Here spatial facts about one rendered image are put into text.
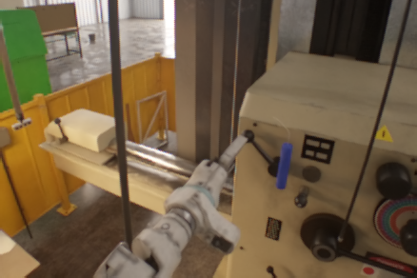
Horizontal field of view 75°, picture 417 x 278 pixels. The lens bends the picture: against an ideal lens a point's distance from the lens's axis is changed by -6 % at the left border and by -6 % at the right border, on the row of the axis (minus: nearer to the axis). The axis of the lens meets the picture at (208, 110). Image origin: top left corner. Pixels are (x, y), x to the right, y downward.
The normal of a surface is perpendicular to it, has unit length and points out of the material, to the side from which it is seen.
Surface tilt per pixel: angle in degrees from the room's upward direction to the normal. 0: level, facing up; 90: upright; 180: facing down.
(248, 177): 90
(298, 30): 90
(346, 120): 45
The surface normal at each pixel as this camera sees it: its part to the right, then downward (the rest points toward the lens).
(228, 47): -0.44, 0.36
